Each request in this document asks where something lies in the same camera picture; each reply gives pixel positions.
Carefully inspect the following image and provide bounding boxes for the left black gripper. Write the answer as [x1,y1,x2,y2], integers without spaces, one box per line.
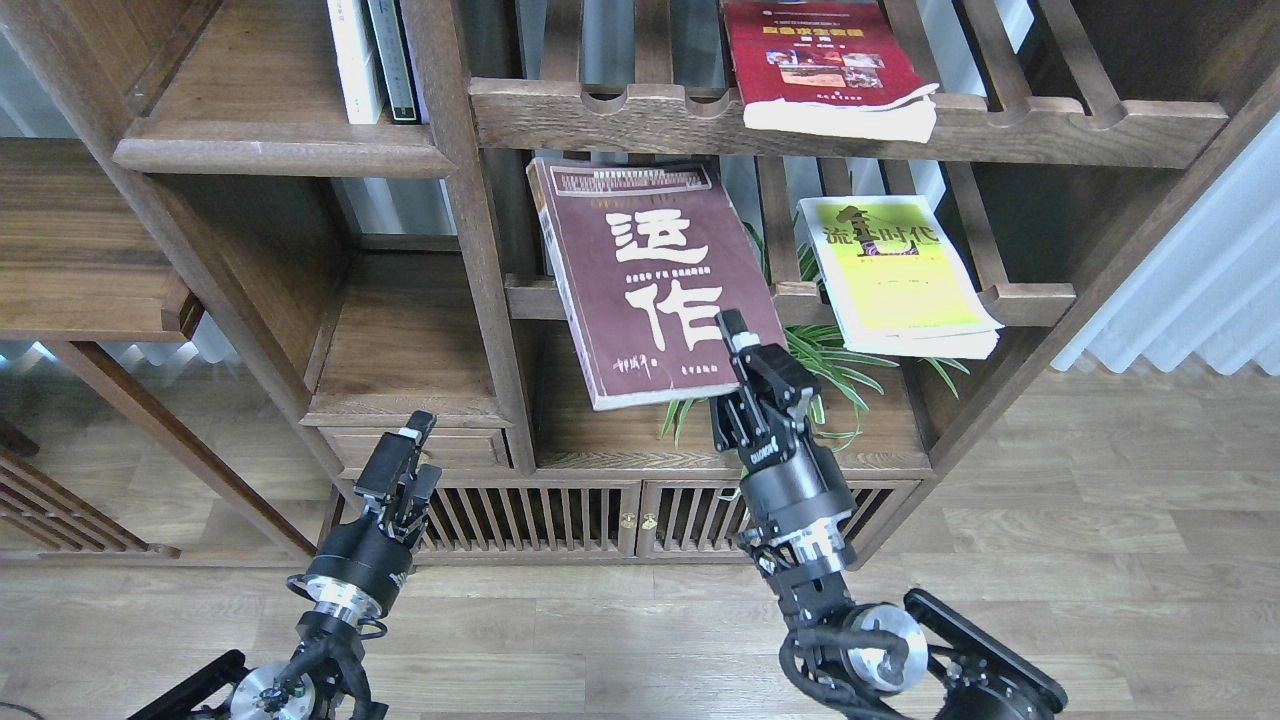
[288,410,442,621]

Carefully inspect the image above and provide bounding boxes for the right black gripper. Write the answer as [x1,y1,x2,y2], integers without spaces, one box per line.
[710,309,855,556]

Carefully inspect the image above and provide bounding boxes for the maroon book white characters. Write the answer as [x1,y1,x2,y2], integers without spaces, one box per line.
[526,158,785,411]

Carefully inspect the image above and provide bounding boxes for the yellow green book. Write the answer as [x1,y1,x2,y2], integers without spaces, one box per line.
[797,195,1001,360]

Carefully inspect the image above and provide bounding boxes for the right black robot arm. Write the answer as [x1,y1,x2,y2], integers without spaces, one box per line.
[710,309,1068,719]

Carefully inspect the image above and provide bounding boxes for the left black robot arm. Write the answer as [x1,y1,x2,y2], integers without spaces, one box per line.
[134,411,442,719]

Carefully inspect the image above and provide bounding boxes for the red book on top shelf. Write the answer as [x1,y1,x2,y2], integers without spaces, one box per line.
[722,1,940,143]

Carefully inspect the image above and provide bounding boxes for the green spider plant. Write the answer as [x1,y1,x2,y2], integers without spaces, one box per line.
[659,222,970,452]

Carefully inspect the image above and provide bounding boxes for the dark wooden bookshelf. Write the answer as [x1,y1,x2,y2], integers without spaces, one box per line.
[3,1,1277,560]

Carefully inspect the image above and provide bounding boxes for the slatted wooden bench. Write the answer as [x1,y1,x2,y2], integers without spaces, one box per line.
[1,420,180,560]

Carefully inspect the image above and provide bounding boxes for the white upright book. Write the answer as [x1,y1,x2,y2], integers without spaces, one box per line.
[326,0,385,126]

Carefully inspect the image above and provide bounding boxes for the wooden side table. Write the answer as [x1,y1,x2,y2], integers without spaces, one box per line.
[1,138,315,559]

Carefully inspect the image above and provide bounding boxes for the dark green upright book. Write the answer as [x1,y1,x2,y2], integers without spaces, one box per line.
[367,1,422,124]

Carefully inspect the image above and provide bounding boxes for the white curtain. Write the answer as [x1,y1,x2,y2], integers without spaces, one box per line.
[1051,118,1279,375]

